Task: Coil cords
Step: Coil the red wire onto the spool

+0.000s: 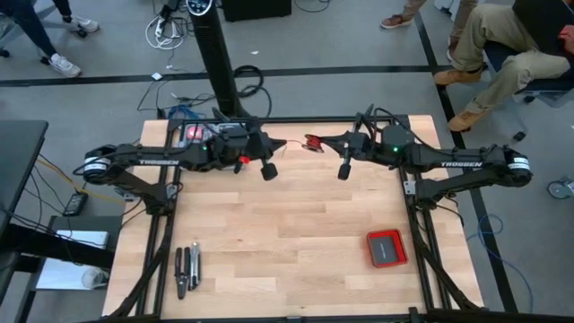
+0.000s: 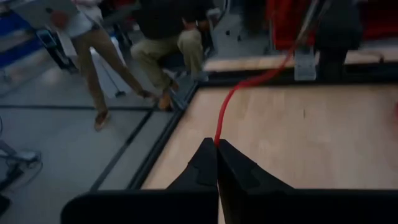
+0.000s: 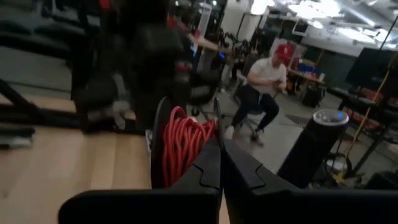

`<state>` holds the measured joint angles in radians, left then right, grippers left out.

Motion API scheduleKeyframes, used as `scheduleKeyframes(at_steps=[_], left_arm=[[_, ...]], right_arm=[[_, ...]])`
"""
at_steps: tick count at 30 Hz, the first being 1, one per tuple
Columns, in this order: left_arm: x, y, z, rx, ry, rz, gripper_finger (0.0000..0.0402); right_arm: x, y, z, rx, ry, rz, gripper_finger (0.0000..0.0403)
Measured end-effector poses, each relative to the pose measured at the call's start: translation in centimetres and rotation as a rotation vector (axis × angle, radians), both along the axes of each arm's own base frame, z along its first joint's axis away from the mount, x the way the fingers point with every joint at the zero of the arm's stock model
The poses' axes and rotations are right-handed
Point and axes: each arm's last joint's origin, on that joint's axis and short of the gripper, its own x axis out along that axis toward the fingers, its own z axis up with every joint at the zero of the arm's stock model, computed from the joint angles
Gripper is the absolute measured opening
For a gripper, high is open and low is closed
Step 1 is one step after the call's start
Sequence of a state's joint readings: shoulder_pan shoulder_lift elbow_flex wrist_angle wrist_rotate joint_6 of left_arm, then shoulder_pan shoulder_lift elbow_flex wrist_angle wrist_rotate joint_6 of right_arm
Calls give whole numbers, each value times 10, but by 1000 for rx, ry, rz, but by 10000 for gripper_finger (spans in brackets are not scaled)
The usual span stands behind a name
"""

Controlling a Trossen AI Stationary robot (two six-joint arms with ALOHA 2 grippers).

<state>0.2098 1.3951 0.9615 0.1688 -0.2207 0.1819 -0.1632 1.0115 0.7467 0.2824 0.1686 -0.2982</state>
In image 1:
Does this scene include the white power strip with cables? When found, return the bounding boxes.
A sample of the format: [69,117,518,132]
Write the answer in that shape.
[144,13,187,51]

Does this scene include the black coiled floor cable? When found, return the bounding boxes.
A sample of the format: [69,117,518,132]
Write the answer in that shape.
[232,64,265,98]

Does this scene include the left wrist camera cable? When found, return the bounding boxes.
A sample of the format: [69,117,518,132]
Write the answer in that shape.
[239,83,274,135]

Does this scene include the black box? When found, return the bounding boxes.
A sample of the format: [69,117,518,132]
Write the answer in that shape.
[222,0,293,23]

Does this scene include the white sheet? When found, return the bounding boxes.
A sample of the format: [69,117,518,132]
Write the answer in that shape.
[34,258,111,292]

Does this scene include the red wire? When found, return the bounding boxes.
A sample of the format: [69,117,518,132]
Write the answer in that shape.
[281,134,323,158]

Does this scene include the black power adapter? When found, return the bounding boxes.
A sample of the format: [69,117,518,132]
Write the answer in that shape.
[62,191,90,217]

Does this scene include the clear plastic cup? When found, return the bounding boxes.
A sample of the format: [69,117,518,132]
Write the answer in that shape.
[80,266,111,290]

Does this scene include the black aluminium table frame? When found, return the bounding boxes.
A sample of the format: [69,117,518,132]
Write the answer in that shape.
[105,103,574,323]

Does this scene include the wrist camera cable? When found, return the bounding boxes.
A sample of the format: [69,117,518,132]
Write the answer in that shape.
[365,106,431,144]
[239,83,274,135]

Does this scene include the black desk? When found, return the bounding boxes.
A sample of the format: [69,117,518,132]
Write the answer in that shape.
[0,118,117,323]

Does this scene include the white flat device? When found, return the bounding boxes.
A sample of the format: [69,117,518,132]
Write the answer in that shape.
[55,229,111,250]

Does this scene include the grey caster wheel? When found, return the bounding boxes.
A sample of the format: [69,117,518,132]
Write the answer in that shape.
[546,176,574,201]

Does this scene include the black tower fan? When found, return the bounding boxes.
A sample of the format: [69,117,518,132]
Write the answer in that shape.
[185,0,253,121]

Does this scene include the red tray with dark base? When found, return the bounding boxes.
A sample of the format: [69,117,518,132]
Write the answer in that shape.
[365,228,410,269]

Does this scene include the person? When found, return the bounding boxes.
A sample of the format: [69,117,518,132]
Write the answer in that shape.
[432,0,574,134]
[0,0,100,79]
[379,0,479,62]

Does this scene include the grey tool kit case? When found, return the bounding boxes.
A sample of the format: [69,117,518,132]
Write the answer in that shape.
[178,121,248,149]

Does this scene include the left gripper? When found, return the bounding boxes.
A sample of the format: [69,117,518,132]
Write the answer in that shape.
[208,118,288,182]

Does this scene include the yellow cable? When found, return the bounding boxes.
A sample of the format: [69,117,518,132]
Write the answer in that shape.
[35,154,127,205]

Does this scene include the black wire spool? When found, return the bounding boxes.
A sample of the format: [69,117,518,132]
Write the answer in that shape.
[302,133,325,154]

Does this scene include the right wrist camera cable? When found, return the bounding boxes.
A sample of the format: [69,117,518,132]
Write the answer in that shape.
[365,106,431,144]

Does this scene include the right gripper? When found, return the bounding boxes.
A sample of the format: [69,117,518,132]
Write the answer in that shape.
[320,111,416,181]

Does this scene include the blue floor cable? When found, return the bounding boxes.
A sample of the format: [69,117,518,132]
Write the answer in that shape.
[465,213,537,314]
[167,103,204,120]

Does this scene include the black wire stripper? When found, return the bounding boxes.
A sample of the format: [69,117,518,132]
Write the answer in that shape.
[173,246,192,301]

